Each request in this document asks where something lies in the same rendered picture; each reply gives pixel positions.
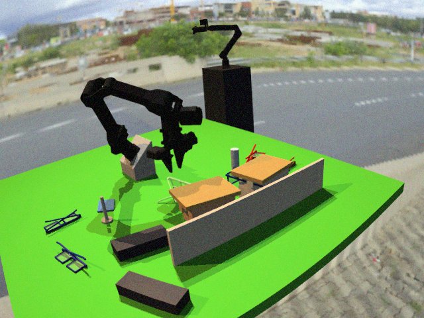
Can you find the navy blue glasses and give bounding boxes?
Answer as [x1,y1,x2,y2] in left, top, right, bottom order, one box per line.
[44,209,81,233]

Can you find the red-framed glasses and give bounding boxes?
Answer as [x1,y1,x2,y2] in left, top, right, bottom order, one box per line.
[246,144,265,162]

